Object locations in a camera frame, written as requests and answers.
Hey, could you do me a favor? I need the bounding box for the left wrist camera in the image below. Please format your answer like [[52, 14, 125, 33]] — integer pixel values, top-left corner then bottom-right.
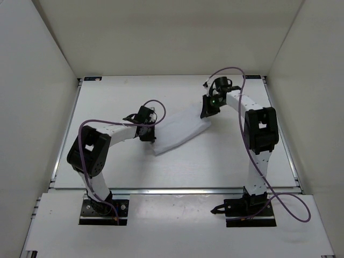
[[123, 106, 156, 125]]

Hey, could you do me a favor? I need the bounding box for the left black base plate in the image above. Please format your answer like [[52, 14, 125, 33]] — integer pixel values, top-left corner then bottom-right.
[[78, 199, 130, 226]]

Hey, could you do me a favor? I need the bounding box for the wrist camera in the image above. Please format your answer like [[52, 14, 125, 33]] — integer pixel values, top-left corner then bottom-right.
[[203, 76, 241, 96], [123, 106, 156, 125]]

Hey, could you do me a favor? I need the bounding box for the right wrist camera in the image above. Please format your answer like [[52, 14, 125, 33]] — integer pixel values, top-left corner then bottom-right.
[[203, 76, 241, 96]]

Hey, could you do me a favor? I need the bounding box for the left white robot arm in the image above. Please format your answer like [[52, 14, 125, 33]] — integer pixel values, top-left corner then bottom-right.
[[67, 123, 155, 216]]

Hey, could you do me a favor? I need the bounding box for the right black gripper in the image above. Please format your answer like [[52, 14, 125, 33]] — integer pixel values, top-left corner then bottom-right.
[[201, 94, 225, 119]]

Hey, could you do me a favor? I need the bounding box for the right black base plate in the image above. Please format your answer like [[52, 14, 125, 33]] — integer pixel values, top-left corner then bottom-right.
[[211, 198, 277, 228]]

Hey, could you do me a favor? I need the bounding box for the left corner label sticker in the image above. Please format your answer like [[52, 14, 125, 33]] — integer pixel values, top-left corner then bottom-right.
[[83, 76, 102, 81]]

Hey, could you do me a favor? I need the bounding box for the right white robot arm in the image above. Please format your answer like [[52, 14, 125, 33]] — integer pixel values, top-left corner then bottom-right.
[[200, 90, 279, 216]]

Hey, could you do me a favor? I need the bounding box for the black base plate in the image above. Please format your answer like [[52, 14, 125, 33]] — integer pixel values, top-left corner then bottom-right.
[[211, 198, 277, 228], [78, 199, 130, 226]]

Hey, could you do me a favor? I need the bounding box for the white skirt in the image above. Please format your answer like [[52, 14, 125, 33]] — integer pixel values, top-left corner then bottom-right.
[[153, 103, 211, 156]]

